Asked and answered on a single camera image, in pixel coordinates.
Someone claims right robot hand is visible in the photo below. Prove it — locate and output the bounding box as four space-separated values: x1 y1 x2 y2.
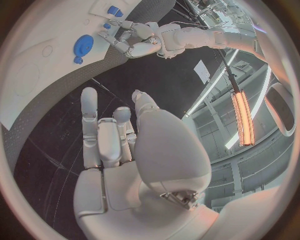
73 86 220 240

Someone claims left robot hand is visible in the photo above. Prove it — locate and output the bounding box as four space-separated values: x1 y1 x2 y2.
97 19 164 59

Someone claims white task board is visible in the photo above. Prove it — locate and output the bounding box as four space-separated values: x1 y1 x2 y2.
0 0 177 173

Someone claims blue gear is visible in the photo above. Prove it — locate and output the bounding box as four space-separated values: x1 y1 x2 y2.
72 34 95 58

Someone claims white paper sheet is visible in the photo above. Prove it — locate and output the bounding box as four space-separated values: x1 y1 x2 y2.
193 59 212 84

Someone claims glowing light bar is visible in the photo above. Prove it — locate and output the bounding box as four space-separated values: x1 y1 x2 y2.
230 89 256 147

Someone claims workshop desk with equipment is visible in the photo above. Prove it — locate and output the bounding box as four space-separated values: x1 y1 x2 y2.
186 0 253 32

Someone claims black lamp pole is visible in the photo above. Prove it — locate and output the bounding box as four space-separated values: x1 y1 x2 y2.
216 48 240 93

